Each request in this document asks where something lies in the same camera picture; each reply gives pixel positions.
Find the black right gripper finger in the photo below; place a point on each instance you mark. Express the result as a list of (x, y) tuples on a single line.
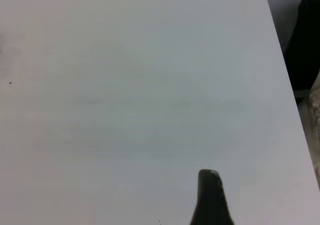
[(211, 202)]

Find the beige rough cloth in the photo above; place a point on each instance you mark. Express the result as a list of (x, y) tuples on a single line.
[(316, 115)]

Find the black background object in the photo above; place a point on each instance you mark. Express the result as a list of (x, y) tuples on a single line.
[(306, 47)]

